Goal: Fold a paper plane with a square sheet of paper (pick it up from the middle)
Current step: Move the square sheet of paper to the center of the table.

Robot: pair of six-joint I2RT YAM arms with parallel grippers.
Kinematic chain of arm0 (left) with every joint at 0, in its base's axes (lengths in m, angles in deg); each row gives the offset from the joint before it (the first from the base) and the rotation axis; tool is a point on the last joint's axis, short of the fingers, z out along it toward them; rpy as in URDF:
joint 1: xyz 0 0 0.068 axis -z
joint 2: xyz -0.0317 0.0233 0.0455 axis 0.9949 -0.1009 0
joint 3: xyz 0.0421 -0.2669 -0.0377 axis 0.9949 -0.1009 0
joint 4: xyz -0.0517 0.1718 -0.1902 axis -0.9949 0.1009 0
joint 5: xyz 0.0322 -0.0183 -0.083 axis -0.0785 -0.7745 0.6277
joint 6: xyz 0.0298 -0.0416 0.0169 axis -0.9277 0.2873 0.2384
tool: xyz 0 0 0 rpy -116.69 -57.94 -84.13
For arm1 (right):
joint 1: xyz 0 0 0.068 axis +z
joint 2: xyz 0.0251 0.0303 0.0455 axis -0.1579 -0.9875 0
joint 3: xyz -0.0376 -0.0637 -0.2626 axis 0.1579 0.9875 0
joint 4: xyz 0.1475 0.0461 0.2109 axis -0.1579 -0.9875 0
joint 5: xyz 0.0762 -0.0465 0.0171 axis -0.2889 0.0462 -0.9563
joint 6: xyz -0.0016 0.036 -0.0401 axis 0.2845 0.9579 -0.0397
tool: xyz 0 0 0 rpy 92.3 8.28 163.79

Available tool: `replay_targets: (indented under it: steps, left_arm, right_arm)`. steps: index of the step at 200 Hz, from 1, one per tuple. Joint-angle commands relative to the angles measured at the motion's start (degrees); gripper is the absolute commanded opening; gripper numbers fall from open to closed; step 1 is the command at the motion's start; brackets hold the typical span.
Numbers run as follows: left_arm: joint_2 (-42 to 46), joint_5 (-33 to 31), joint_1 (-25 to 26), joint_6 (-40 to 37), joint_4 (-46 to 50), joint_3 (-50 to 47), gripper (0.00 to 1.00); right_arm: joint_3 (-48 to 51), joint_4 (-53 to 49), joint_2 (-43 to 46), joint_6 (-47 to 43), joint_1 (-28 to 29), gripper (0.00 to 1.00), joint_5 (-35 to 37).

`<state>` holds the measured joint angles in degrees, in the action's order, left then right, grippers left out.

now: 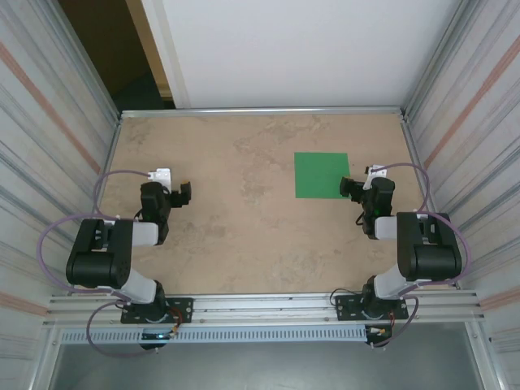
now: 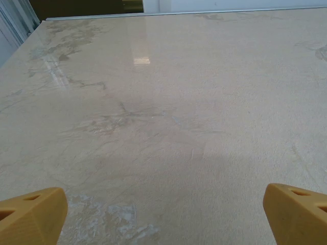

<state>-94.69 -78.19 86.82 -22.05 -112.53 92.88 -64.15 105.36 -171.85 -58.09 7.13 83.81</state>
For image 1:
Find green cloth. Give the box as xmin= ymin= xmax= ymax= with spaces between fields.
xmin=292 ymin=151 xmax=352 ymax=201

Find corrugated translucent side panel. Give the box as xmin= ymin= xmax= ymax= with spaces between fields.
xmin=405 ymin=0 xmax=520 ymax=390
xmin=0 ymin=0 xmax=121 ymax=390

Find tan wooden door jamb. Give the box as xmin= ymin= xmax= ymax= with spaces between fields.
xmin=125 ymin=0 xmax=176 ymax=109

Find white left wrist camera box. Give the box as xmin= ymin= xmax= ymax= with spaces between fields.
xmin=147 ymin=167 xmax=173 ymax=184

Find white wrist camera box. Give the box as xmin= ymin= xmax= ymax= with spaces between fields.
xmin=363 ymin=163 xmax=388 ymax=191
xmin=147 ymin=167 xmax=173 ymax=184

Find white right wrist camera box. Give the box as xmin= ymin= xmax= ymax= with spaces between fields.
xmin=363 ymin=163 xmax=388 ymax=191

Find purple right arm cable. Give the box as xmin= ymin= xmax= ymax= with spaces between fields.
xmin=371 ymin=162 xmax=472 ymax=349

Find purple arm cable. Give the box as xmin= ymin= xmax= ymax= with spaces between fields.
xmin=37 ymin=169 xmax=160 ymax=359
xmin=371 ymin=162 xmax=472 ymax=349

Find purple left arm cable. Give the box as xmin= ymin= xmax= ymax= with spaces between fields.
xmin=37 ymin=169 xmax=160 ymax=359

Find aluminium table side rail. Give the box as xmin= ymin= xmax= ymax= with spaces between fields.
xmin=400 ymin=113 xmax=462 ymax=290
xmin=72 ymin=115 xmax=124 ymax=296

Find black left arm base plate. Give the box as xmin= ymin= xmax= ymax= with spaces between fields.
xmin=120 ymin=297 xmax=194 ymax=325

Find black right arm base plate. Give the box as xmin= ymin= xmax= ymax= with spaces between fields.
xmin=335 ymin=294 xmax=410 ymax=322

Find aluminium table edge rail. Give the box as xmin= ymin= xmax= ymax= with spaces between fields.
xmin=119 ymin=106 xmax=409 ymax=120

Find red and yellow wire bundle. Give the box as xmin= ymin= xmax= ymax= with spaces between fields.
xmin=167 ymin=307 xmax=184 ymax=339
xmin=367 ymin=310 xmax=398 ymax=338

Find long aluminium mounting rail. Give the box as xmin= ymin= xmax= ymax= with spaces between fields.
xmin=42 ymin=288 xmax=488 ymax=327

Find aluminium corner post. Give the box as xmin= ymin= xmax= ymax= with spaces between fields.
xmin=44 ymin=0 xmax=122 ymax=119
xmin=405 ymin=0 xmax=479 ymax=117

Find white door frame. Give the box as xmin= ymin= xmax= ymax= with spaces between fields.
xmin=140 ymin=0 xmax=192 ymax=110

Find grey slotted cable duct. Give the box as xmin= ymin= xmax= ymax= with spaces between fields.
xmin=58 ymin=327 xmax=369 ymax=345

